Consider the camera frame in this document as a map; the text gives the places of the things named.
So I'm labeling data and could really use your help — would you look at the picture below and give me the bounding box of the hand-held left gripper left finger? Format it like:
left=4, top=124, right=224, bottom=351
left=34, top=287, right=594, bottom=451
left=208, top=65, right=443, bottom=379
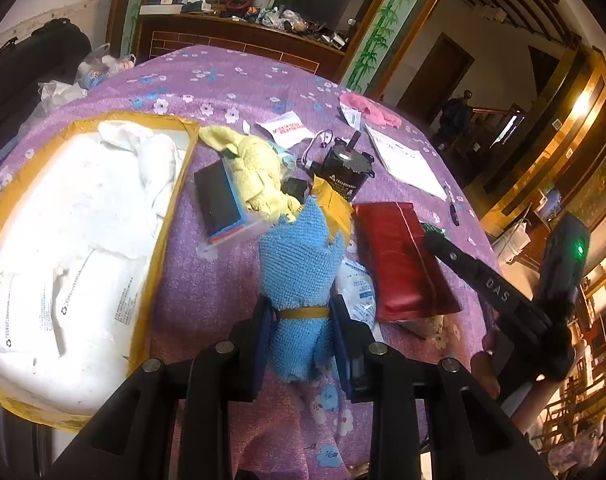
left=43, top=294, right=276, bottom=480

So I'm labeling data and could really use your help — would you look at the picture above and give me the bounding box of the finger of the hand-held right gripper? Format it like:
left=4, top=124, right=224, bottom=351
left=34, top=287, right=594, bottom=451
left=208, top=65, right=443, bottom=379
left=422, top=232, right=554, bottom=331

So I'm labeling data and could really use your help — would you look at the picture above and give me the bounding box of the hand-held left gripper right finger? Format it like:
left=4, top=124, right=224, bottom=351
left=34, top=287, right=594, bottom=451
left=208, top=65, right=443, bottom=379
left=329, top=294, right=558, bottom=480

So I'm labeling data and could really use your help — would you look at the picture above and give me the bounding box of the white blue wipes packet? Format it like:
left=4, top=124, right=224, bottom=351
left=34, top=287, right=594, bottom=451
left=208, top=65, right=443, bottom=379
left=335, top=258, right=379, bottom=331

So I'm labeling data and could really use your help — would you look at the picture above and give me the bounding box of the blue towel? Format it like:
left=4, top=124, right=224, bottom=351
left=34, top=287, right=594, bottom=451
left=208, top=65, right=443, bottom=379
left=259, top=195, right=346, bottom=383

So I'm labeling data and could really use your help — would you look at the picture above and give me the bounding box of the red foil pouch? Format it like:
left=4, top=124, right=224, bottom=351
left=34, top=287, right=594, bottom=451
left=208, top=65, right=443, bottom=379
left=354, top=201, right=462, bottom=322

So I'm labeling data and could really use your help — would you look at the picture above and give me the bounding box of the gold foil packet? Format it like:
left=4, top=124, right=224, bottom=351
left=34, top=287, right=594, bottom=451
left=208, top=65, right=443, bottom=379
left=310, top=177, right=356, bottom=238

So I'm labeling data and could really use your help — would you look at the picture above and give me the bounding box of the yellow cardboard box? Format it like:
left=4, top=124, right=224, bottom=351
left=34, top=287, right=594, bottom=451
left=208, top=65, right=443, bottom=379
left=0, top=112, right=201, bottom=433

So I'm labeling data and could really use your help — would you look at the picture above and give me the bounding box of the black box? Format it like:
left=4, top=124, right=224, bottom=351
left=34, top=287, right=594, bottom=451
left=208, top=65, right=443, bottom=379
left=193, top=159, right=269, bottom=247

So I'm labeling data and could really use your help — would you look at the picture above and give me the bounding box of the yellow towel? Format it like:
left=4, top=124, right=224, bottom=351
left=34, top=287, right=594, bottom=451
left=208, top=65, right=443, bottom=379
left=198, top=125, right=304, bottom=221

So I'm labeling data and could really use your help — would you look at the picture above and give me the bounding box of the person's right hand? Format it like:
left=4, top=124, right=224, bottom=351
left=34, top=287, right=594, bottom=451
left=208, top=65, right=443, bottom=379
left=470, top=330, right=504, bottom=396

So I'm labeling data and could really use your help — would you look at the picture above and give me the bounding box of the white shopping bag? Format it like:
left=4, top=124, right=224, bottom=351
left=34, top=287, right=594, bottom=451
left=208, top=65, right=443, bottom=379
left=493, top=220, right=534, bottom=263

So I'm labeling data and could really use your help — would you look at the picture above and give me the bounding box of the black pen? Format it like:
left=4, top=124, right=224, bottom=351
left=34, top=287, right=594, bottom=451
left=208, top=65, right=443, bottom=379
left=445, top=185, right=462, bottom=226

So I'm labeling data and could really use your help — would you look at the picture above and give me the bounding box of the purple floral tablecloth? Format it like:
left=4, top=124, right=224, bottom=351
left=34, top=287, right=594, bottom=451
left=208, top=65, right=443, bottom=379
left=0, top=44, right=504, bottom=480

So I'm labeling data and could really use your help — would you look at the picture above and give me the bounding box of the white paper sheet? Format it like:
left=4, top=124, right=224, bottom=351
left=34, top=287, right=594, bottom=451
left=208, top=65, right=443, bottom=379
left=365, top=125, right=449, bottom=202

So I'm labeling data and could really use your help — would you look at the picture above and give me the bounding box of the small black adapter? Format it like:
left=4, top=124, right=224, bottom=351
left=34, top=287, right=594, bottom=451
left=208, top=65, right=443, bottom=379
left=281, top=176, right=311, bottom=206

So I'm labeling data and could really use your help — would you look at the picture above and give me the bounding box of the black cylindrical motor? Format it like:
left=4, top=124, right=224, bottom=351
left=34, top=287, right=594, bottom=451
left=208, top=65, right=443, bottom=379
left=305, top=130, right=376, bottom=206

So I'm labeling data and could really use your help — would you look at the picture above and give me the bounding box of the pink cloth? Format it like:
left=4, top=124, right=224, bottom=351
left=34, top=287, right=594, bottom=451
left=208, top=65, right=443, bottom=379
left=339, top=91, right=403, bottom=128

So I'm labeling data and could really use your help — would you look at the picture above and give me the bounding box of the white plastic packing bag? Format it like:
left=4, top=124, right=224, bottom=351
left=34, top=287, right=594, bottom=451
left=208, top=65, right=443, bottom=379
left=0, top=120, right=191, bottom=416

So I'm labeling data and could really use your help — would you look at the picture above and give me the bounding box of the white packet with red print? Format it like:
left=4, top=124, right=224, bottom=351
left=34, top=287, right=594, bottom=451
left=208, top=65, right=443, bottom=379
left=255, top=111, right=316, bottom=150

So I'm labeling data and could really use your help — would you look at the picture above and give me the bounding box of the wooden cabinet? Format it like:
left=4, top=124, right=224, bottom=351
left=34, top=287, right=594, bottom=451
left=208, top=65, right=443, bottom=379
left=106, top=0, right=464, bottom=96

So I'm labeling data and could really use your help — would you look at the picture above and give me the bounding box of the crumpled white plastic bag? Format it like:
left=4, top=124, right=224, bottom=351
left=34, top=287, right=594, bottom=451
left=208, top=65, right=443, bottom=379
left=38, top=80, right=89, bottom=111

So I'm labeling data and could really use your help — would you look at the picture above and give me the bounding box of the clear plastic bag with items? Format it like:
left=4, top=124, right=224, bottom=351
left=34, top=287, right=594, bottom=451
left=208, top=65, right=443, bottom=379
left=76, top=42, right=136, bottom=91

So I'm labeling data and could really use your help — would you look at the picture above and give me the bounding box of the pile of assorted clutter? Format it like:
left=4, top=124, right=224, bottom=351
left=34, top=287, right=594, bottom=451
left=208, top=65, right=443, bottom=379
left=183, top=0, right=356, bottom=51

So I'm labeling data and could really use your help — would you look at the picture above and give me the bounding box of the white flat box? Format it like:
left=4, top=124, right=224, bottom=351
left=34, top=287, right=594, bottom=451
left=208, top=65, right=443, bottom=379
left=139, top=2, right=184, bottom=16

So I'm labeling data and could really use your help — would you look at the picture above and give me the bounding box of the black bag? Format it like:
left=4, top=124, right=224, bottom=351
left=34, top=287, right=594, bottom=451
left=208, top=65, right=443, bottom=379
left=0, top=17, right=94, bottom=136

